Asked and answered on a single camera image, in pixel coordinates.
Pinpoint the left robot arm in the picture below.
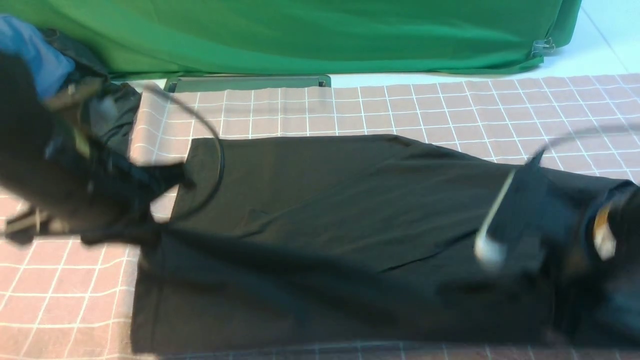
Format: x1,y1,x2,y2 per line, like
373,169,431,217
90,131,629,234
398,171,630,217
0,54,194,245

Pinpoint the gray long-sleeved shirt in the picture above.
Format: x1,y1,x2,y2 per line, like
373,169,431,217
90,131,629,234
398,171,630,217
130,134,639,355

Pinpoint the metal binder clip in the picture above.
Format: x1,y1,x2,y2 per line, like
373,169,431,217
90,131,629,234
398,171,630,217
530,38,556,59

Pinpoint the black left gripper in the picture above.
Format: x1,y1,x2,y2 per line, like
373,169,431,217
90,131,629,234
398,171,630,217
45,120,195,246

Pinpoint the blue garment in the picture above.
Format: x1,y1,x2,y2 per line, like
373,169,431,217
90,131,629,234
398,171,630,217
0,14,76,100

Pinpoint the dark crumpled garment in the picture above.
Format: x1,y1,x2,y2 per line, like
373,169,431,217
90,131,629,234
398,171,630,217
39,28,142,156

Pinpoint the green backdrop cloth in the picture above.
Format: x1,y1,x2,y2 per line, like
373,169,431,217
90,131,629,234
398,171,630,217
1,0,581,76

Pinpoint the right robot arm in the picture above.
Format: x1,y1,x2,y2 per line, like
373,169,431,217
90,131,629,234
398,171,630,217
551,187,639,349

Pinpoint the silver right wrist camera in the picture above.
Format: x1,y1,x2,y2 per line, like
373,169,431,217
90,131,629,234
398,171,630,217
473,150,548,272

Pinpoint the dark green metal bar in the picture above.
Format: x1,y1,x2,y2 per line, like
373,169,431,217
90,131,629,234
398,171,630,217
163,74,331,93

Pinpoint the pink checkered tablecloth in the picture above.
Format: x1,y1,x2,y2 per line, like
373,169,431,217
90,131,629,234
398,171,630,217
0,74,639,360

